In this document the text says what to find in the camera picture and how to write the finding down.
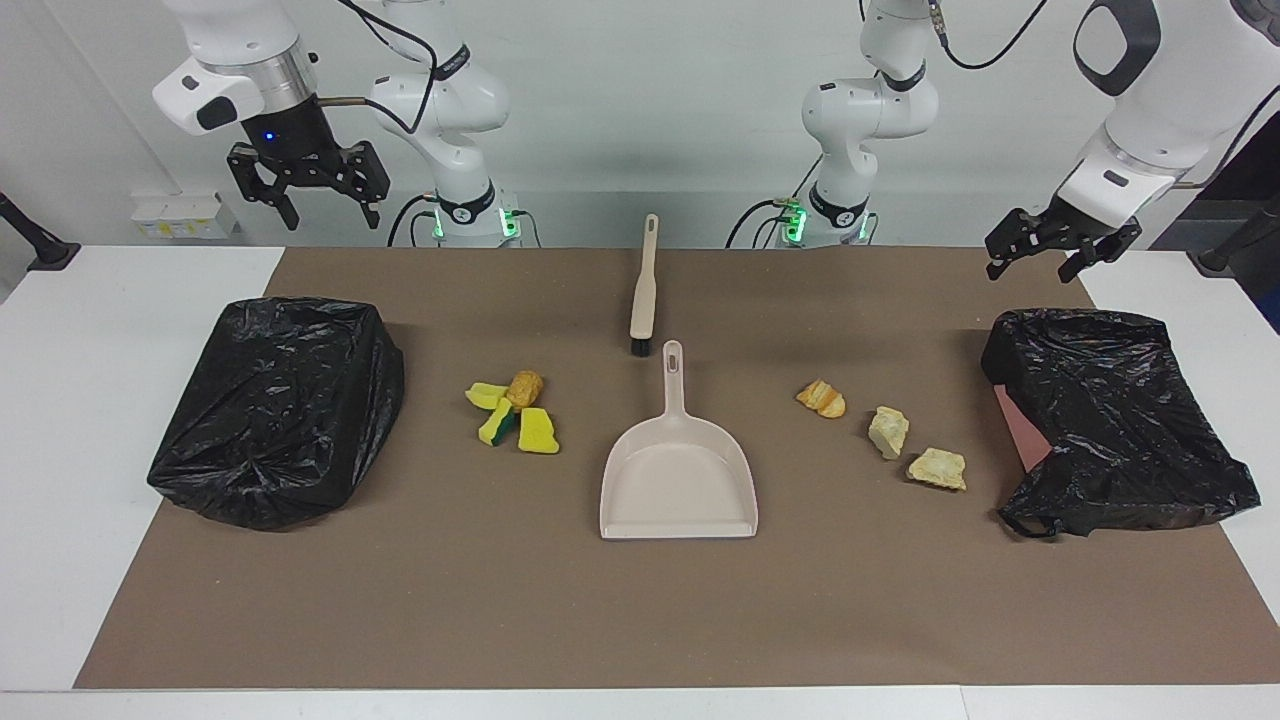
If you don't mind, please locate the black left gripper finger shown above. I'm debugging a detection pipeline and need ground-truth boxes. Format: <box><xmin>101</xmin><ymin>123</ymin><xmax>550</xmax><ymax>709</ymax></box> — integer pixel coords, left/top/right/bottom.
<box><xmin>1058</xmin><ymin>228</ymin><xmax>1142</xmax><ymax>284</ymax></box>
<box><xmin>985</xmin><ymin>210</ymin><xmax>1051</xmax><ymax>281</ymax></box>

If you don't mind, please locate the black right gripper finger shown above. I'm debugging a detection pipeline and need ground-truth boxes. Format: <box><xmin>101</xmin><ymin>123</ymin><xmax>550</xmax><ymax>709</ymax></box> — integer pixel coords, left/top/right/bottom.
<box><xmin>338</xmin><ymin>140</ymin><xmax>391</xmax><ymax>229</ymax></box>
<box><xmin>228</xmin><ymin>143</ymin><xmax>300</xmax><ymax>231</ymax></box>

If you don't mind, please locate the pale bread chunk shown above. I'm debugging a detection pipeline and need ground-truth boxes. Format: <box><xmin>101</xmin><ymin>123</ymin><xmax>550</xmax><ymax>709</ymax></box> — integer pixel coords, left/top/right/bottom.
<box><xmin>867</xmin><ymin>405</ymin><xmax>911</xmax><ymax>461</ymax></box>

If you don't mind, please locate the pale bread piece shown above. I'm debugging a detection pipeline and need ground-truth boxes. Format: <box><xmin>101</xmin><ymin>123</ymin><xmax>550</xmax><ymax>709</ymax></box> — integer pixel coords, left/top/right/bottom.
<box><xmin>907</xmin><ymin>447</ymin><xmax>968</xmax><ymax>492</ymax></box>

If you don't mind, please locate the orange crust bread piece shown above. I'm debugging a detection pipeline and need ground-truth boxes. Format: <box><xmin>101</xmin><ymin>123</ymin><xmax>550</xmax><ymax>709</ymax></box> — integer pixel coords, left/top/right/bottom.
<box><xmin>796</xmin><ymin>379</ymin><xmax>847</xmax><ymax>419</ymax></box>

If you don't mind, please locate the yellow green sponge piece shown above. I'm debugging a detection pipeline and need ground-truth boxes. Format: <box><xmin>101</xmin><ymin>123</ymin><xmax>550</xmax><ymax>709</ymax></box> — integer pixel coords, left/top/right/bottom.
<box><xmin>478</xmin><ymin>397</ymin><xmax>519</xmax><ymax>448</ymax></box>

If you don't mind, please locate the beige hand brush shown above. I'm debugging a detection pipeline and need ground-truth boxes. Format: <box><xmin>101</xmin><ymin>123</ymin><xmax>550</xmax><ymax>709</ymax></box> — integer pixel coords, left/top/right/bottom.
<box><xmin>627</xmin><ymin>213</ymin><xmax>661</xmax><ymax>358</ymax></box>

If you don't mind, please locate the thick yellow sponge piece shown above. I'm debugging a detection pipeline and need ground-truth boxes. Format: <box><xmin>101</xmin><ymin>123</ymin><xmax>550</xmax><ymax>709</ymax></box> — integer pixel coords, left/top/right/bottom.
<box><xmin>518</xmin><ymin>407</ymin><xmax>561</xmax><ymax>455</ymax></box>

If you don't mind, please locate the beige plastic dustpan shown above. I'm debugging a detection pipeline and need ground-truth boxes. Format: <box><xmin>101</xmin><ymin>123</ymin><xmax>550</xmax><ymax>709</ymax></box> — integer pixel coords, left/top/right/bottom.
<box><xmin>599</xmin><ymin>340</ymin><xmax>759</xmax><ymax>541</ymax></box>

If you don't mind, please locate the loose black trash bag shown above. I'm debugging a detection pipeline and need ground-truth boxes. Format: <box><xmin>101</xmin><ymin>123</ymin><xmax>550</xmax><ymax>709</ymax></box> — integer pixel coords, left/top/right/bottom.
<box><xmin>980</xmin><ymin>308</ymin><xmax>1261</xmax><ymax>539</ymax></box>

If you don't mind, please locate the pink bin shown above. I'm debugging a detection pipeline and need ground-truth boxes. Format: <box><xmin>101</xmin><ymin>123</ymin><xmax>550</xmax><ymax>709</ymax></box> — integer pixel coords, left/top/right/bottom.
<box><xmin>993</xmin><ymin>385</ymin><xmax>1053</xmax><ymax>471</ymax></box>

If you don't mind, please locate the black bag lined bin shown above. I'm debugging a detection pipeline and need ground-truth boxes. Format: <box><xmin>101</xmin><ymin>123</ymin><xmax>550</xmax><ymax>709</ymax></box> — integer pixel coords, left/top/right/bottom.
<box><xmin>147</xmin><ymin>296</ymin><xmax>406</xmax><ymax>531</ymax></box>

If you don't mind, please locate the dark grey stand pole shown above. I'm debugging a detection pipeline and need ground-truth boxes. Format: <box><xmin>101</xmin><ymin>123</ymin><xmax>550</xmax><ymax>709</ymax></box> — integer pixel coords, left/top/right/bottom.
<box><xmin>1188</xmin><ymin>195</ymin><xmax>1280</xmax><ymax>276</ymax></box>

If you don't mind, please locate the dark background panel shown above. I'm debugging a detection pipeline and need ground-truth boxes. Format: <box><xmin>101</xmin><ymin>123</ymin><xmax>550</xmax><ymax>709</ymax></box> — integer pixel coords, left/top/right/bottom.
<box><xmin>1150</xmin><ymin>100</ymin><xmax>1280</xmax><ymax>333</ymax></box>

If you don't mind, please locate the black stand with foot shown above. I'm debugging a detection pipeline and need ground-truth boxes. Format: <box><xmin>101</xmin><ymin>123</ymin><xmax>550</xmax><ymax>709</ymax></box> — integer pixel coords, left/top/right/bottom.
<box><xmin>0</xmin><ymin>192</ymin><xmax>81</xmax><ymax>273</ymax></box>

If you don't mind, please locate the brown table mat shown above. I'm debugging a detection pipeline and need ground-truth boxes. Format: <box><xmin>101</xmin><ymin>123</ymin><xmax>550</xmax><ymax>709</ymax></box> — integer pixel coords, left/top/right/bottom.
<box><xmin>73</xmin><ymin>247</ymin><xmax>1280</xmax><ymax>689</ymax></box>

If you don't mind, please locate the black base cable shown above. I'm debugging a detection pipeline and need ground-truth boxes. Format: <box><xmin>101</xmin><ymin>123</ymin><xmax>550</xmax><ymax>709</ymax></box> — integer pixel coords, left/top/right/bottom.
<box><xmin>725</xmin><ymin>198</ymin><xmax>801</xmax><ymax>248</ymax></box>
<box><xmin>386</xmin><ymin>193</ymin><xmax>442</xmax><ymax>248</ymax></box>

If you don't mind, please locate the right arm gripper cable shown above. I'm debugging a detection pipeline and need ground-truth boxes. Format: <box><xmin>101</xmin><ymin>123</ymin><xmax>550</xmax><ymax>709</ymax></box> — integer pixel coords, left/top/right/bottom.
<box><xmin>320</xmin><ymin>0</ymin><xmax>441</xmax><ymax>136</ymax></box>

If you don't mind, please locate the arm gripper cable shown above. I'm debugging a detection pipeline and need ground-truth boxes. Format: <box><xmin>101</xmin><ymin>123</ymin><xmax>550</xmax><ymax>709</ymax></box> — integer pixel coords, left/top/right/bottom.
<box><xmin>925</xmin><ymin>0</ymin><xmax>1280</xmax><ymax>191</ymax></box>
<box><xmin>320</xmin><ymin>0</ymin><xmax>441</xmax><ymax>136</ymax></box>

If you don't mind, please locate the left arm gripper cable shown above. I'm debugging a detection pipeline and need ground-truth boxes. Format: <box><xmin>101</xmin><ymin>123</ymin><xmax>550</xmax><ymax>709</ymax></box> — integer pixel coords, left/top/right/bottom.
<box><xmin>925</xmin><ymin>0</ymin><xmax>1280</xmax><ymax>191</ymax></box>

